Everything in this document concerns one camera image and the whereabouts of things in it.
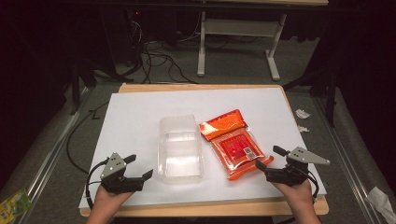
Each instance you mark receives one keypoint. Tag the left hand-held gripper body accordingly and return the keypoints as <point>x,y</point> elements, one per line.
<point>113,166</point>

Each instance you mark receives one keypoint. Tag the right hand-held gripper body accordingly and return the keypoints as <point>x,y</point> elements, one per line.
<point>306,156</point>

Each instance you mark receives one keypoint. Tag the person's left hand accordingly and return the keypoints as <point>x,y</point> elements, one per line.
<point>110,197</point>

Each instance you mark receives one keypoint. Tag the person's right hand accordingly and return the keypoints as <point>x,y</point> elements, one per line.
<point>294,193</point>

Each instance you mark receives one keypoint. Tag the crumpled white paper scrap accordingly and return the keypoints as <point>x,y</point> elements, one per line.
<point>303,128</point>
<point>302,114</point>

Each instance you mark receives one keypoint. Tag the orange food packet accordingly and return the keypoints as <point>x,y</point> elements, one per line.
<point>236,146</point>

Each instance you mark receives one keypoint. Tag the clear plastic container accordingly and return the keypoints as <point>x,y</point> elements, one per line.
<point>180,149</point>

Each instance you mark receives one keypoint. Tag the white table sheet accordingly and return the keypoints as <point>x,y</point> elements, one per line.
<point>140,112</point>

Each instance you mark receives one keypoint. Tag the black metal stand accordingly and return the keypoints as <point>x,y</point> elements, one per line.
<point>75,84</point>
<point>330,93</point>

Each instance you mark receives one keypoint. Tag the white crumpled cloth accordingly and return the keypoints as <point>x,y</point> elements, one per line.
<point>381,202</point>

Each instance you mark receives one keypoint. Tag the green printed packet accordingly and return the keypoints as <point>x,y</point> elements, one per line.
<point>14,205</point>

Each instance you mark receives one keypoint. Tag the metal floor rail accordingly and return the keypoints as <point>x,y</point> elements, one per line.
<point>345,155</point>
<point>49,158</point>

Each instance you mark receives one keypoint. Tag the white metal desk frame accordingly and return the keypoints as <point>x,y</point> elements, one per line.
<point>201,46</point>

